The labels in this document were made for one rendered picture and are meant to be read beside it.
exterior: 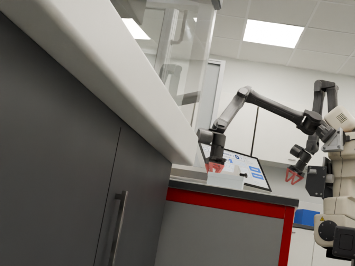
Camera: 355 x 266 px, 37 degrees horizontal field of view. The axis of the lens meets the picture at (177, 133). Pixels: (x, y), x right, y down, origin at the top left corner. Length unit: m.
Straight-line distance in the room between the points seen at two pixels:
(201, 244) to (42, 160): 1.07
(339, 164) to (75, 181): 2.05
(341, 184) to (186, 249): 1.23
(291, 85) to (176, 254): 4.91
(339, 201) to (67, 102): 2.07
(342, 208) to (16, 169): 2.19
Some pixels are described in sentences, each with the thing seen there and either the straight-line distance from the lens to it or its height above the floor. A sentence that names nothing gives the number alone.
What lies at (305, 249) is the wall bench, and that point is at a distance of 5.60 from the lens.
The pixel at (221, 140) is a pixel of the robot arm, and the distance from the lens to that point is 2.28.
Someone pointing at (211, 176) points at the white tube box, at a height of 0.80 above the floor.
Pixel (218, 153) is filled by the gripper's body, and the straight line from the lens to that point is 2.27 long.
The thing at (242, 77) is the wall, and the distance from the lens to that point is 6.52.
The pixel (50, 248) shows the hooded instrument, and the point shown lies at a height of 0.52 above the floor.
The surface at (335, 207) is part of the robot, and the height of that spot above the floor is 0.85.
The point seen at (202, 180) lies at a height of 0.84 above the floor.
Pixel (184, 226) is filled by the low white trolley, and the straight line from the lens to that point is 1.83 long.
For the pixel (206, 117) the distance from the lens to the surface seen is 4.33.
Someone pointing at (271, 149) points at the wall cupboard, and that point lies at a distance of 5.98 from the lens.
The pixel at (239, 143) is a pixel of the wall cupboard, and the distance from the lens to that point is 5.95.
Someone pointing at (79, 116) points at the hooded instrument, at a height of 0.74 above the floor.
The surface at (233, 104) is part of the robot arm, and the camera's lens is 2.57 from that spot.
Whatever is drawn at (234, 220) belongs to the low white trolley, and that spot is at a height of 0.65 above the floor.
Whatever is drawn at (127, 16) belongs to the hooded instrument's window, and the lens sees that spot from 0.95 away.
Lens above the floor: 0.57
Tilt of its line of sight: 11 degrees up
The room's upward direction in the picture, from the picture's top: 10 degrees clockwise
